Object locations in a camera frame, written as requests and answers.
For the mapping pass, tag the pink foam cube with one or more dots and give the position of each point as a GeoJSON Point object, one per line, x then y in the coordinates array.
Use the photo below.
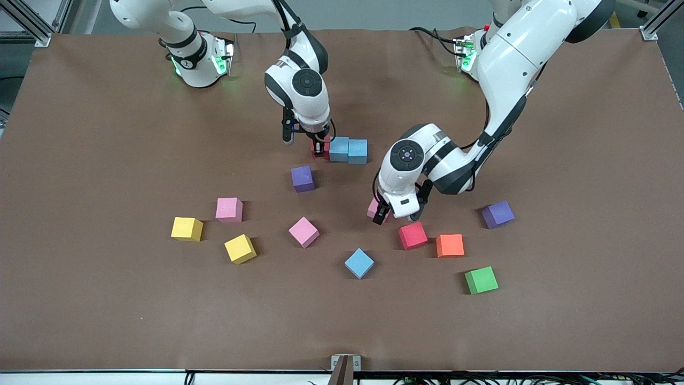
{"type": "Point", "coordinates": [303, 231]}
{"type": "Point", "coordinates": [371, 209]}
{"type": "Point", "coordinates": [229, 209]}

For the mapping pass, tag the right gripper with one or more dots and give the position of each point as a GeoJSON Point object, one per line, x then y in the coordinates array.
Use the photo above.
{"type": "Point", "coordinates": [320, 141]}

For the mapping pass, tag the brown table cover sheet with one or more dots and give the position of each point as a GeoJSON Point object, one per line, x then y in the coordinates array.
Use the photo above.
{"type": "Point", "coordinates": [107, 299]}

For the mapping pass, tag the purple foam cube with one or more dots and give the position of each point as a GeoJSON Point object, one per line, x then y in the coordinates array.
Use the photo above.
{"type": "Point", "coordinates": [302, 178]}
{"type": "Point", "coordinates": [498, 214]}

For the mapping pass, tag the blue foam cube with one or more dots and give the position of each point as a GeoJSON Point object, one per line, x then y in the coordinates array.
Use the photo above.
{"type": "Point", "coordinates": [359, 262]}
{"type": "Point", "coordinates": [339, 151]}
{"type": "Point", "coordinates": [358, 152]}

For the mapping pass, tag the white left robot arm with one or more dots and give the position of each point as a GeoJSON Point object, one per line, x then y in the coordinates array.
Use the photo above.
{"type": "Point", "coordinates": [513, 59]}

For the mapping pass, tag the grey metal bracket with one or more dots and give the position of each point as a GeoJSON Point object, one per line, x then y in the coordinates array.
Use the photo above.
{"type": "Point", "coordinates": [346, 369]}

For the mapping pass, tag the red foam cube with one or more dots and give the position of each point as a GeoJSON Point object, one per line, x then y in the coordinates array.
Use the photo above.
{"type": "Point", "coordinates": [412, 235]}
{"type": "Point", "coordinates": [314, 152]}

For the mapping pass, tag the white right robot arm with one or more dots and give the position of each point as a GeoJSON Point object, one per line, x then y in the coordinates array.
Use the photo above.
{"type": "Point", "coordinates": [312, 112]}

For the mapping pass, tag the orange foam cube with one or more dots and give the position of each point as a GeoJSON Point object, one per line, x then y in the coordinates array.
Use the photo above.
{"type": "Point", "coordinates": [450, 245]}

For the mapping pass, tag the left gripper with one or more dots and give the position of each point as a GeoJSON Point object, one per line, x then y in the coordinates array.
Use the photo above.
{"type": "Point", "coordinates": [381, 214]}

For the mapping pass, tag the green foam cube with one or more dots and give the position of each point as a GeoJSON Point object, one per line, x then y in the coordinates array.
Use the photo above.
{"type": "Point", "coordinates": [481, 280]}

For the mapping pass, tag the yellow foam cube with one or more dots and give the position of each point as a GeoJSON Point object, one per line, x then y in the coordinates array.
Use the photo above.
{"type": "Point", "coordinates": [186, 228]}
{"type": "Point", "coordinates": [240, 248]}

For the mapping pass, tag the aluminium frame profile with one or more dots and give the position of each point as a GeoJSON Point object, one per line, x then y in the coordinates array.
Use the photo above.
{"type": "Point", "coordinates": [649, 33]}
{"type": "Point", "coordinates": [41, 40]}

